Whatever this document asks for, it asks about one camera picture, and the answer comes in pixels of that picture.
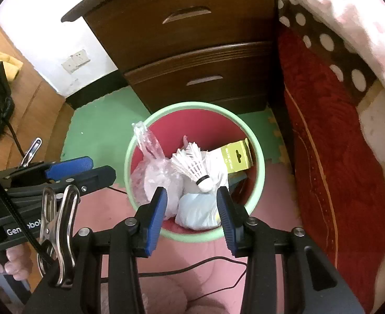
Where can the brown polka dot cloth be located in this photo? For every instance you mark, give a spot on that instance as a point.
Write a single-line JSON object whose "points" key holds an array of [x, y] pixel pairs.
{"points": [[310, 29]]}

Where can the red patterned bedspread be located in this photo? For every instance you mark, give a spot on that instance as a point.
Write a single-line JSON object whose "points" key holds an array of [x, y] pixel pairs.
{"points": [[326, 137]]}

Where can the red bin with green rim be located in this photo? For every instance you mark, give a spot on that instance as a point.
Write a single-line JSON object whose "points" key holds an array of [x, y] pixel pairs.
{"points": [[186, 117]]}

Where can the yellow knitted sweater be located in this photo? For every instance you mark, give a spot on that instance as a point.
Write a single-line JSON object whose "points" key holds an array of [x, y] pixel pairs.
{"points": [[9, 63]]}

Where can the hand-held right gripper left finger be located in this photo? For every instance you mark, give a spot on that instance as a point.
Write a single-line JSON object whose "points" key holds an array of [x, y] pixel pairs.
{"points": [[155, 222]]}

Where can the white feather shuttlecock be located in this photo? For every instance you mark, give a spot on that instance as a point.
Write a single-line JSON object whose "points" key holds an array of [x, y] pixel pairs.
{"points": [[192, 166]]}

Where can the person's left hand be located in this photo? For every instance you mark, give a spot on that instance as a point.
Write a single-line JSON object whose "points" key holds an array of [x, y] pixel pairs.
{"points": [[19, 261]]}

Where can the dark wooden drawer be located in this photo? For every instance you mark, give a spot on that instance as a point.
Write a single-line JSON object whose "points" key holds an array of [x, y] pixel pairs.
{"points": [[130, 39], [166, 81]]}

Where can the metal spring clip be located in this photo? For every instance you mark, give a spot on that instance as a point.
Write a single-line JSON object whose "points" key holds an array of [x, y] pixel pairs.
{"points": [[30, 152], [66, 222]]}

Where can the pink foam mat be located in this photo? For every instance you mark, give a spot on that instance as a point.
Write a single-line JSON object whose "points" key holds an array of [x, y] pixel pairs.
{"points": [[277, 209]]}

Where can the green foam mat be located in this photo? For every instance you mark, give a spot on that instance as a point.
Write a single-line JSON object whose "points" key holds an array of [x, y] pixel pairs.
{"points": [[97, 127]]}

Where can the white and green box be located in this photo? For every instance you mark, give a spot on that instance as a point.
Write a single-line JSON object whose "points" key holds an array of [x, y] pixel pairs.
{"points": [[238, 155]]}

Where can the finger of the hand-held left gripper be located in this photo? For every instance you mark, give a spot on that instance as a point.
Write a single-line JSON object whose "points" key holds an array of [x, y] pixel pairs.
{"points": [[94, 176], [71, 166]]}

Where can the white wall socket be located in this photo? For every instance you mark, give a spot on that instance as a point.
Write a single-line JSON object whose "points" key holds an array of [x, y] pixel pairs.
{"points": [[76, 61]]}

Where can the cream patterned bed sheet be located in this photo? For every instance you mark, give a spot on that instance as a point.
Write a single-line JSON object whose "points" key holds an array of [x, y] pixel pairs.
{"points": [[382, 130]]}

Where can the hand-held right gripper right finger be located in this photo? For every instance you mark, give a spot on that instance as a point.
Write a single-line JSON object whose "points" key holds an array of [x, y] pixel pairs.
{"points": [[227, 222]]}

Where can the clear plastic bag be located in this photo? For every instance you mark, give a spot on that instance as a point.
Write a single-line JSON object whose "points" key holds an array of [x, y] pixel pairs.
{"points": [[153, 173]]}

